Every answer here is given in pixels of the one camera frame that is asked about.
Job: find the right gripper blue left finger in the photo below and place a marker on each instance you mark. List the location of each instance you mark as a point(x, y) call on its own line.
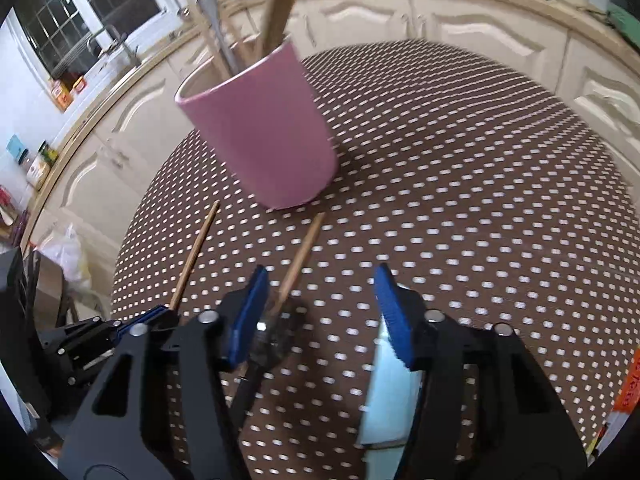
point(241, 310)

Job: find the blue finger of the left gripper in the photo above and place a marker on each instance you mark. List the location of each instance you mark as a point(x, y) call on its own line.
point(158, 317)

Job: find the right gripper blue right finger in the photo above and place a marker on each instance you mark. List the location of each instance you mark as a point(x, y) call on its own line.
point(403, 312)

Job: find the black handled metal fork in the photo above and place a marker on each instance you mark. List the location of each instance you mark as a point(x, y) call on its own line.
point(283, 318)

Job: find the wooden chopstick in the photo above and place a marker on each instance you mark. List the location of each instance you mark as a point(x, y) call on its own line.
point(184, 277)
point(273, 24)
point(202, 25)

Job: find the light blue kitchen knife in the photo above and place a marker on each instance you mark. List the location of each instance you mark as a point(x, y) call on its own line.
point(388, 413)

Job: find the metal spoon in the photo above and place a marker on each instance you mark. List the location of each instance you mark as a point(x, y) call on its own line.
point(210, 10)

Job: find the kitchen faucet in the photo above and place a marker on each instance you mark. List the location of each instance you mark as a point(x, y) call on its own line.
point(118, 41)

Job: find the kitchen window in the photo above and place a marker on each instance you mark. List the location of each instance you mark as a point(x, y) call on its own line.
point(55, 31)

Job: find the brown polka dot tablecloth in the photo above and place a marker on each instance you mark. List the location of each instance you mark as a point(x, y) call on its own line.
point(476, 186)

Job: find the pink utensil holder cup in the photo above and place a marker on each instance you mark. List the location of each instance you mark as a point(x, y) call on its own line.
point(264, 125)

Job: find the orange package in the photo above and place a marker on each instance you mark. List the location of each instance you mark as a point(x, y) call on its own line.
point(624, 405)

